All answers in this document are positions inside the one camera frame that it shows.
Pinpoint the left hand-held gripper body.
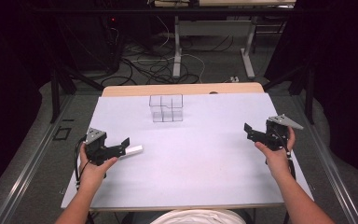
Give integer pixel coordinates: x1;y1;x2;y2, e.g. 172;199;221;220
84;127;123;167

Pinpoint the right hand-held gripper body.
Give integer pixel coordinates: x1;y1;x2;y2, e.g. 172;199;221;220
258;114;305;152

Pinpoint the small white block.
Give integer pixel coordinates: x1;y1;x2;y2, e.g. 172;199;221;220
121;145;145;159

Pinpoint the person's left hand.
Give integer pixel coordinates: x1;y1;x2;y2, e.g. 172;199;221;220
78;143;119;189

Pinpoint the person's right hand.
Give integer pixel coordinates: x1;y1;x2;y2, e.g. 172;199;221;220
254;126;296;180

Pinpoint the clear acrylic compartment organizer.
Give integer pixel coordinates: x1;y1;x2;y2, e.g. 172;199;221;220
148;93;185;123

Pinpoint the black metal stand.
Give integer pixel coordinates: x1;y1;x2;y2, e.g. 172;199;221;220
261;60;317;126
49;63;105;124

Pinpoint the white table mat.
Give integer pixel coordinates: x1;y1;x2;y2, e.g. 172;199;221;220
61;92;315;210

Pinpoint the person's white shirt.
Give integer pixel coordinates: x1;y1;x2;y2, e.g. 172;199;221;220
150;208;247;224

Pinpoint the black computer tower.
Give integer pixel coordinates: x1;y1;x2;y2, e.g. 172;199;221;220
81;14;125;75

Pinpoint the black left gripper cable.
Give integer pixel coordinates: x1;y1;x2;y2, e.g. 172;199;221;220
74;135;91;191

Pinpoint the metal floor rail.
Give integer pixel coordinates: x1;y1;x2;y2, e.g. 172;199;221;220
0;94;76;224
292;92;358;224

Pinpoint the tangle of black floor cables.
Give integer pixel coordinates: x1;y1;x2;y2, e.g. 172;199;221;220
100;27;235;87

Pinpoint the white metal desk frame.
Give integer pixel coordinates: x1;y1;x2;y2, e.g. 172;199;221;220
171;14;259;80

